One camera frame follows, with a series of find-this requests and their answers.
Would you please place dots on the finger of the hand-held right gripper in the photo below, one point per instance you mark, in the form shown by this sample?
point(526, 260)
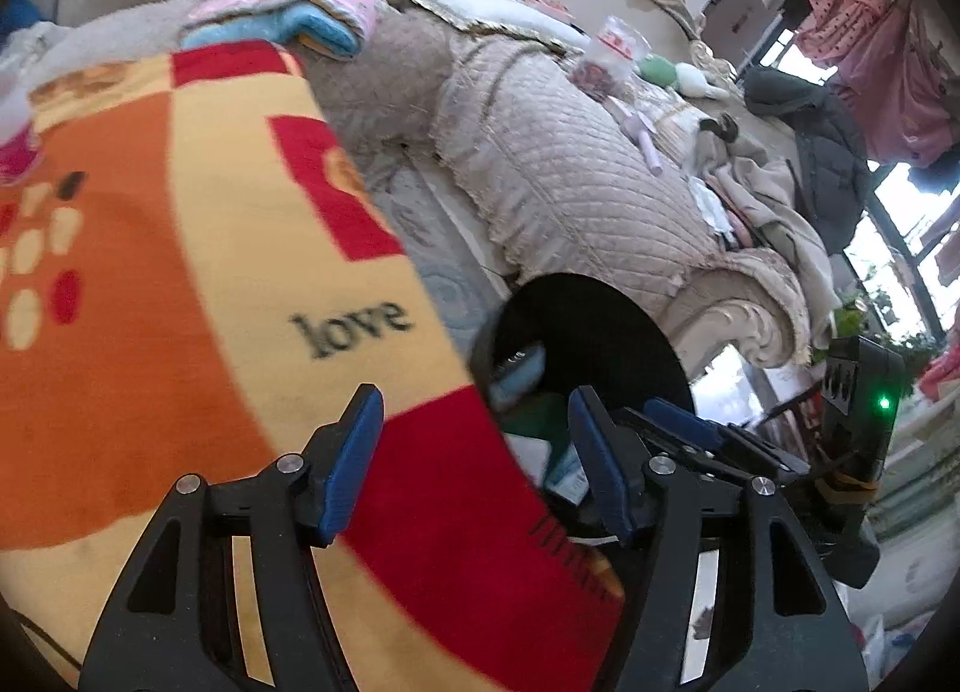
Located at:
point(720, 463)
point(686, 422)

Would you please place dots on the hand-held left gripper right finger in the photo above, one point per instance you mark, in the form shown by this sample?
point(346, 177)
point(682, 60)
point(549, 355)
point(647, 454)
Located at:
point(600, 467)

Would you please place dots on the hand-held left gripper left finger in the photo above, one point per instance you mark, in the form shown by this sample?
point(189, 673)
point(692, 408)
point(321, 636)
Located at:
point(349, 467)

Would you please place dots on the black trash bin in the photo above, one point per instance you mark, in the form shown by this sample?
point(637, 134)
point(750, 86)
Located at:
point(585, 340)

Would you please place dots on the orange red printed blanket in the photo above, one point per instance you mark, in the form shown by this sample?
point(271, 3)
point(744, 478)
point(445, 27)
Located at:
point(225, 332)

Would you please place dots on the white plastic bag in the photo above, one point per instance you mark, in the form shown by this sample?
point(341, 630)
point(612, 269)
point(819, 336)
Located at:
point(892, 643)

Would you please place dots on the beige crumpled throw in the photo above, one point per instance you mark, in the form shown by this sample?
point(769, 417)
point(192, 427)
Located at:
point(765, 205)

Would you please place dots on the grey patterned rug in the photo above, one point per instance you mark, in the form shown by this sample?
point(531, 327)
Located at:
point(431, 242)

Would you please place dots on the beige quilted sofa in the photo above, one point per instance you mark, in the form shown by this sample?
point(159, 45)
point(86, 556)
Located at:
point(570, 190)

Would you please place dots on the dark grey jacket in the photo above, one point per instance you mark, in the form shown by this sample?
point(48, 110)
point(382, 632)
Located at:
point(814, 152)

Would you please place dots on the pink tube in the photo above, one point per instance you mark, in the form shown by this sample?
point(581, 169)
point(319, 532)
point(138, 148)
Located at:
point(645, 137)

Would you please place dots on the green and white plush toy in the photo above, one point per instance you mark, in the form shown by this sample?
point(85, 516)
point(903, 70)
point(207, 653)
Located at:
point(675, 73)

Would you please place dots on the pink hanging clothes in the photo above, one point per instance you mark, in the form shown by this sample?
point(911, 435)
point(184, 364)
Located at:
point(874, 59)

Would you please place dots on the clear jar with red contents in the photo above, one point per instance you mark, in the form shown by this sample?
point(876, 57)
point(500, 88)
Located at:
point(609, 59)

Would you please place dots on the light blue folded blanket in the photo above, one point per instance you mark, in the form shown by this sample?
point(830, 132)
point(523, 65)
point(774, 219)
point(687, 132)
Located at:
point(289, 31)

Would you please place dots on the white pillow with gold trim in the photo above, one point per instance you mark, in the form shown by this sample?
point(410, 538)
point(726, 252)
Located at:
point(491, 8)

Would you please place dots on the plastic bottle with pink label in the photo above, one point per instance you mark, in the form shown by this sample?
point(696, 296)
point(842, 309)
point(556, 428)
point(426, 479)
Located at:
point(15, 130)

